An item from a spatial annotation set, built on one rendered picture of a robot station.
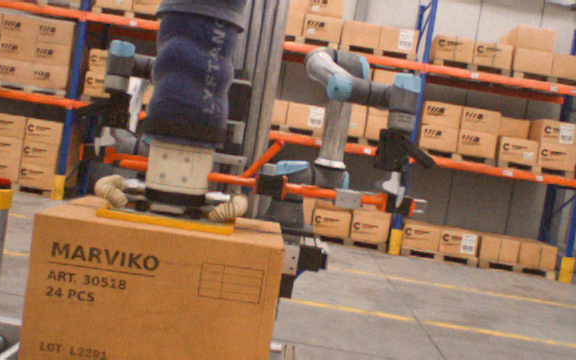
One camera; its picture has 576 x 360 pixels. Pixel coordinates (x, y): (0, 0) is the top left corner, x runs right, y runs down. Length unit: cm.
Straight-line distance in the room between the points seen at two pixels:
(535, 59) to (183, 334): 849
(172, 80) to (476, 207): 924
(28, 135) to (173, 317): 835
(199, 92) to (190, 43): 12
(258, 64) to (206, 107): 74
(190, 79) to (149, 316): 59
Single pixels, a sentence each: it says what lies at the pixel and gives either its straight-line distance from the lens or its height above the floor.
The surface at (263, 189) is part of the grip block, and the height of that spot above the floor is 119.
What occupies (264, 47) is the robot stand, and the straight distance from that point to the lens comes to 213.
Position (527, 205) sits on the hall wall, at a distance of 1069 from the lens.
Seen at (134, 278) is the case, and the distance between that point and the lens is 136.
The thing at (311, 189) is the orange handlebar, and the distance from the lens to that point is 147.
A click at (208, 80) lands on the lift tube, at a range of 141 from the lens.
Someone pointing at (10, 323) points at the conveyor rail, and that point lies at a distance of 205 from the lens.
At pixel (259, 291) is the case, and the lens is 133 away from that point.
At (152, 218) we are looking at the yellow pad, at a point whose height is 108.
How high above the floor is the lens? 129
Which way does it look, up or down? 2 degrees down
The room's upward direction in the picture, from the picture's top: 9 degrees clockwise
